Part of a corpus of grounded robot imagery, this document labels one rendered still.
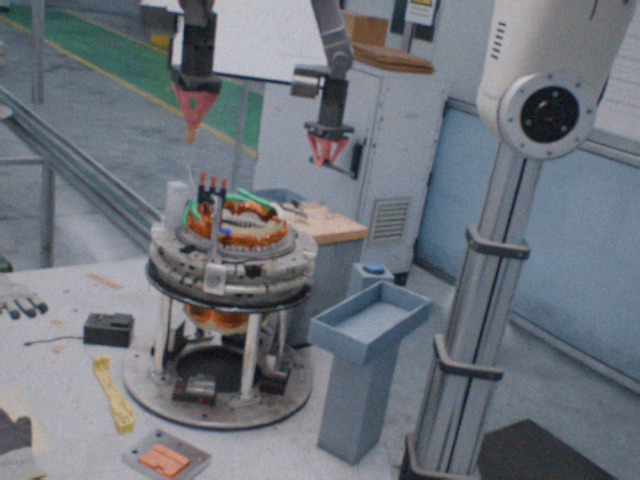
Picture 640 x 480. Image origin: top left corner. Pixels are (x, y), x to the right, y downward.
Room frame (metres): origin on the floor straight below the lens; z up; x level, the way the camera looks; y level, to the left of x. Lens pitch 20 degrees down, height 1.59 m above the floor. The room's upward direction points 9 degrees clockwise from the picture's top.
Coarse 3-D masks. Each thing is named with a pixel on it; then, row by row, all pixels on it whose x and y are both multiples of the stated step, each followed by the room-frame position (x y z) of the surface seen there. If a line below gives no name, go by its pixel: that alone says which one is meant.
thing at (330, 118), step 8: (320, 104) 1.62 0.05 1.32; (336, 104) 1.60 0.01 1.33; (344, 104) 1.61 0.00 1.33; (320, 112) 1.61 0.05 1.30; (328, 112) 1.60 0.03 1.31; (336, 112) 1.60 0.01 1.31; (344, 112) 1.62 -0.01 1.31; (320, 120) 1.61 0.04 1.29; (328, 120) 1.60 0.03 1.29; (336, 120) 1.60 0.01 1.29; (320, 128) 1.57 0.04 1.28; (328, 128) 1.58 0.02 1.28; (336, 128) 1.60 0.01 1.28; (344, 128) 1.61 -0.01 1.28; (352, 128) 1.63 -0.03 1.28
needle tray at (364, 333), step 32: (384, 288) 1.27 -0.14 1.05; (320, 320) 1.08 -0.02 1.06; (352, 320) 1.17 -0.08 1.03; (384, 320) 1.19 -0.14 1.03; (416, 320) 1.17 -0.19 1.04; (352, 352) 1.02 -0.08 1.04; (384, 352) 1.11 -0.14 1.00; (352, 384) 1.10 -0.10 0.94; (384, 384) 1.14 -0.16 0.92; (352, 416) 1.09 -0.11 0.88; (320, 448) 1.12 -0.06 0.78; (352, 448) 1.09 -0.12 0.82
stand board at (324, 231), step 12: (288, 216) 1.56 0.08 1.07; (324, 216) 1.61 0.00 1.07; (336, 216) 1.62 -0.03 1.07; (300, 228) 1.50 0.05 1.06; (312, 228) 1.51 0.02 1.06; (324, 228) 1.52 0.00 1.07; (336, 228) 1.54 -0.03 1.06; (348, 228) 1.55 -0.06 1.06; (360, 228) 1.56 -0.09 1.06; (324, 240) 1.49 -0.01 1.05; (336, 240) 1.51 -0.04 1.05; (348, 240) 1.53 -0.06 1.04
